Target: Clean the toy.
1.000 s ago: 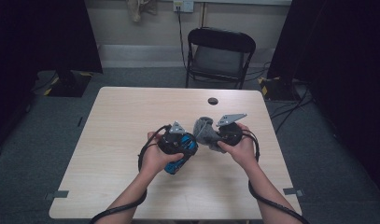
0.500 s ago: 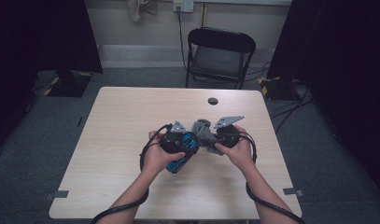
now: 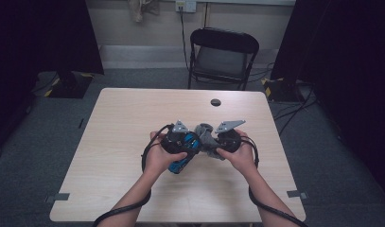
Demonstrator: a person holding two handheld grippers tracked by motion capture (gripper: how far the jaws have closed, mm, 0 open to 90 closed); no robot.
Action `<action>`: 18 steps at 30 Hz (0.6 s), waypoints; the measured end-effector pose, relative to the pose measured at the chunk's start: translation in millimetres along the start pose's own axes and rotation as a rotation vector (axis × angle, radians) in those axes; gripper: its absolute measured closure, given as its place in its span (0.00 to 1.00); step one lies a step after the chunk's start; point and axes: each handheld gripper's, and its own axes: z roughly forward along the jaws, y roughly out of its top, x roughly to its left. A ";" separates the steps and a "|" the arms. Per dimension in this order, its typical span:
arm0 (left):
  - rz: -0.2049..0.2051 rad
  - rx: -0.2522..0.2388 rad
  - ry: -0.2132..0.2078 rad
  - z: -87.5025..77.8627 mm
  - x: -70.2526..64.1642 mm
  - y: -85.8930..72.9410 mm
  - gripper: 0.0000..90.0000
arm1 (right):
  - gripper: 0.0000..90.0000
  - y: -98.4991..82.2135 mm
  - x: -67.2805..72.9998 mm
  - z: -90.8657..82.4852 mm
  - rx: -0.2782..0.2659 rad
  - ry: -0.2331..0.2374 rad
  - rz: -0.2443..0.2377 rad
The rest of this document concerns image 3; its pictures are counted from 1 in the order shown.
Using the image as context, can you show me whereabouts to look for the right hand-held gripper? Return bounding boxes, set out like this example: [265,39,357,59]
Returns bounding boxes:
[215,118,247,154]

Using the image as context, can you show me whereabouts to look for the black curtain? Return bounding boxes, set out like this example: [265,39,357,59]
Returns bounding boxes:
[0,0,105,159]
[270,0,385,202]

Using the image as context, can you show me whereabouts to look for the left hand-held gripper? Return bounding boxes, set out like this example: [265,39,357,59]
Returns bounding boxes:
[161,119,190,155]

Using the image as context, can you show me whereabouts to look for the left hand-held gripper black cable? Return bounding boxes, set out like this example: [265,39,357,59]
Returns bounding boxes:
[91,123,175,227]

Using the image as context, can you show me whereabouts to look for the grey tape strip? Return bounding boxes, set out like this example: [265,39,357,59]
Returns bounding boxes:
[44,192,71,203]
[286,189,308,201]

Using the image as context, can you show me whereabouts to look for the beige cloth on wall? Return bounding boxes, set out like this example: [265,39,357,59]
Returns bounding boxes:
[127,0,161,24]

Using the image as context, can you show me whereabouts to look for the right hand-held gripper black cable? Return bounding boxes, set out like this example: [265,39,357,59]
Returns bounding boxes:
[241,135,309,227]

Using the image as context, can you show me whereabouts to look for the white wall socket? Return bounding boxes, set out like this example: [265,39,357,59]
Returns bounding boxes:
[175,0,198,14]

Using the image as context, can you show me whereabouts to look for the blue toy car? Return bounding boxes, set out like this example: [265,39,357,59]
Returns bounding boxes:
[167,131,202,175]

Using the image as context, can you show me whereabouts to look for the person's right hand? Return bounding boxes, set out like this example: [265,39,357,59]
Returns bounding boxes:
[216,129,259,177]

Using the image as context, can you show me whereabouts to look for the black floor cables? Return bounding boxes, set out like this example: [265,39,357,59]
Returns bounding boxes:
[272,84,318,137]

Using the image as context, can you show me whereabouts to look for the black folding chair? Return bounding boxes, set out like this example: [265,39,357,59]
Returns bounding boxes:
[187,26,260,92]

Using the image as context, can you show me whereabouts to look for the grey terry towel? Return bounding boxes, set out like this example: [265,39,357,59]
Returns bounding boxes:
[194,123,228,162]

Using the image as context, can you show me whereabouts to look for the black power cable on wall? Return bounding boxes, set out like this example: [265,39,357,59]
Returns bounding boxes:
[179,6,190,71]

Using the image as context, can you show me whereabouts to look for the hand-held gripper black cable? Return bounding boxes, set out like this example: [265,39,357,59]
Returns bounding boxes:
[241,135,309,227]
[91,123,175,227]

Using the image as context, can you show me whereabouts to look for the black stand base striped tape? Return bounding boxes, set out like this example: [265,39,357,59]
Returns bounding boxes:
[47,70,95,99]
[261,77,306,103]

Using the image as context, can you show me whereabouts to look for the person's left hand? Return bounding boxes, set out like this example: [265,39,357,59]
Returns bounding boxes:
[144,131,188,178]

